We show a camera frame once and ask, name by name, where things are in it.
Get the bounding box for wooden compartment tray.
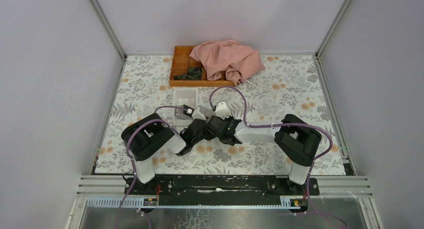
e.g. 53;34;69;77
168;45;235;87

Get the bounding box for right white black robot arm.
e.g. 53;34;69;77
203;114;322;195

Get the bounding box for white plastic card box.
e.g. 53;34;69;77
171;87;199;127

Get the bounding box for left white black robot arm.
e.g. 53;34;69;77
121;112;212;195

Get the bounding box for pink cloth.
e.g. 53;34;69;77
189;39;266;86

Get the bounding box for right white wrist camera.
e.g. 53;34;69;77
213;101;232;119

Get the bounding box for dark green crumpled item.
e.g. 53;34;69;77
173;66;203;81

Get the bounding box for white slotted cable duct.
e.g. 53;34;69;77
86;196;306;210

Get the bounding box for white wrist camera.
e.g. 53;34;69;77
186;105;207;121
213;101;232;119

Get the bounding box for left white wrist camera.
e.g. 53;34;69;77
186;105;207;121

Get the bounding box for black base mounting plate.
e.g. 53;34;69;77
124;174;320;205

